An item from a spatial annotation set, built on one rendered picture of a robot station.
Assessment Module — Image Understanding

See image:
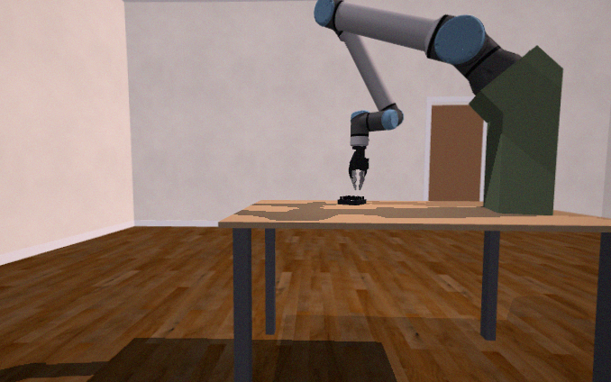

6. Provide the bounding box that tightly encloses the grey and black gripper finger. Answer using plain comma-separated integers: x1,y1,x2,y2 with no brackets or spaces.
359,169,367,190
349,165,357,189

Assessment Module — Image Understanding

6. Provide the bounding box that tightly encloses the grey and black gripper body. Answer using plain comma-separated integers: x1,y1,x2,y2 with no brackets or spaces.
351,146,369,170

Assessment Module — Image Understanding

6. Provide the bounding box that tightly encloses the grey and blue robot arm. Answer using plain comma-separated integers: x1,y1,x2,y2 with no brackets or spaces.
314,0,522,147

